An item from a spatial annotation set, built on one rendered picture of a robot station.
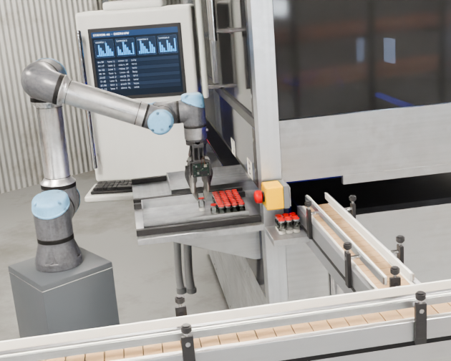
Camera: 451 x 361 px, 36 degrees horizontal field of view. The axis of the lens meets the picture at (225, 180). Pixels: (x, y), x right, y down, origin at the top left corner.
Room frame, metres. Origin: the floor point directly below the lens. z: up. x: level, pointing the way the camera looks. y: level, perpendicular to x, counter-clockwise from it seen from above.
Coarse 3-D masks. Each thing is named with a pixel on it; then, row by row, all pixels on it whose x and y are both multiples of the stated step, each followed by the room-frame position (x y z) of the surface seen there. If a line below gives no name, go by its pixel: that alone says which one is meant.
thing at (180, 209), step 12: (144, 204) 2.35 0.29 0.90; (156, 204) 2.36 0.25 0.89; (168, 204) 2.36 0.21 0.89; (180, 204) 2.37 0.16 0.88; (192, 204) 2.36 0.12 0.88; (144, 216) 2.26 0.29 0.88; (156, 216) 2.25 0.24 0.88; (168, 216) 2.24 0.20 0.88; (180, 216) 2.23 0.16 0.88; (192, 216) 2.22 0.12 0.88; (204, 216) 2.12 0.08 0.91; (216, 216) 2.12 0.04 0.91; (228, 216) 2.13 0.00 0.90
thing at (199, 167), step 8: (192, 144) 2.23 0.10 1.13; (200, 144) 2.22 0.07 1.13; (192, 152) 2.27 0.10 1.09; (200, 152) 2.24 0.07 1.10; (192, 160) 2.23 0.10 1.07; (200, 160) 2.22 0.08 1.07; (208, 160) 2.22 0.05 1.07; (192, 168) 2.22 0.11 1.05; (200, 168) 2.22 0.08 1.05; (208, 168) 2.22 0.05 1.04; (200, 176) 2.22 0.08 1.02
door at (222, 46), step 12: (216, 0) 2.84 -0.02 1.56; (216, 12) 2.87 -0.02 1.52; (216, 24) 2.89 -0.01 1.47; (228, 24) 2.58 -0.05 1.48; (228, 36) 2.60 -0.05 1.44; (216, 48) 2.95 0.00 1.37; (228, 48) 2.62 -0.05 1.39; (216, 60) 2.98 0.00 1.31; (228, 60) 2.64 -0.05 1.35; (216, 72) 3.00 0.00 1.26; (228, 72) 2.66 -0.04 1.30; (228, 84) 2.68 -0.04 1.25
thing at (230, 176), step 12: (216, 168) 2.73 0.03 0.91; (228, 168) 2.73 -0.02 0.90; (240, 168) 2.74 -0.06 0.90; (168, 180) 2.58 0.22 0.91; (180, 180) 2.68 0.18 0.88; (216, 180) 2.64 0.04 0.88; (228, 180) 2.63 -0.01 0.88; (240, 180) 2.62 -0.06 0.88; (252, 180) 2.49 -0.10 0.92; (180, 192) 2.45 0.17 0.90
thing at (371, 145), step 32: (224, 96) 2.75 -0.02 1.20; (288, 128) 2.09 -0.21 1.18; (320, 128) 2.11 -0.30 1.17; (352, 128) 2.12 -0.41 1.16; (384, 128) 2.13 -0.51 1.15; (416, 128) 2.15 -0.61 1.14; (448, 128) 2.16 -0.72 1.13; (288, 160) 2.09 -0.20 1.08; (320, 160) 2.11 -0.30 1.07; (352, 160) 2.12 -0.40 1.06; (384, 160) 2.13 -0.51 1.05; (416, 160) 2.15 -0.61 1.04; (448, 160) 2.16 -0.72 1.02
